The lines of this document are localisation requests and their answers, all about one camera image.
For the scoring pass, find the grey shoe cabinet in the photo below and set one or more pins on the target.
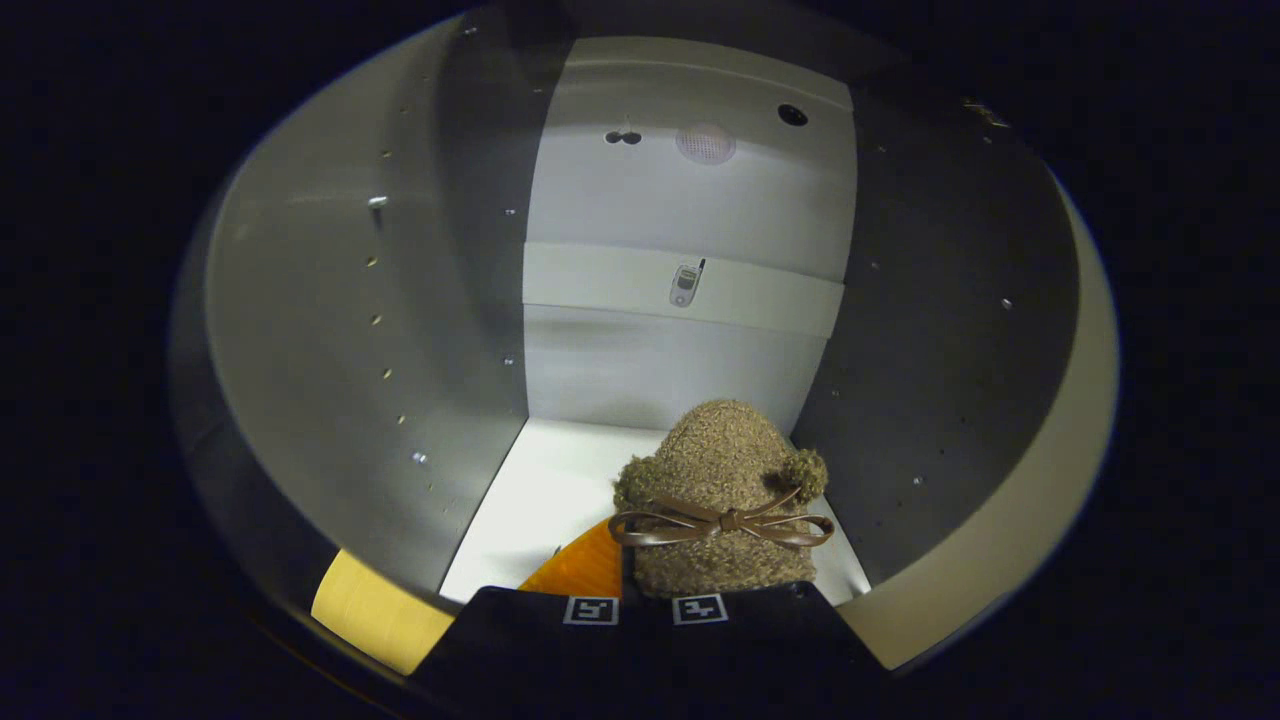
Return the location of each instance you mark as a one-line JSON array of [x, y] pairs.
[[350, 350]]

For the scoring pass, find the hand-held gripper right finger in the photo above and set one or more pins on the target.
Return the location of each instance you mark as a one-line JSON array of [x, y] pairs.
[[760, 640]]

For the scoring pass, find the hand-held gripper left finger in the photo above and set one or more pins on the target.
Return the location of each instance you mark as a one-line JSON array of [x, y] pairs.
[[540, 640]]

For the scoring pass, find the brown fuzzy shoe with bow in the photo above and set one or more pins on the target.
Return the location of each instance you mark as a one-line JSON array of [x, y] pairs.
[[725, 470]]

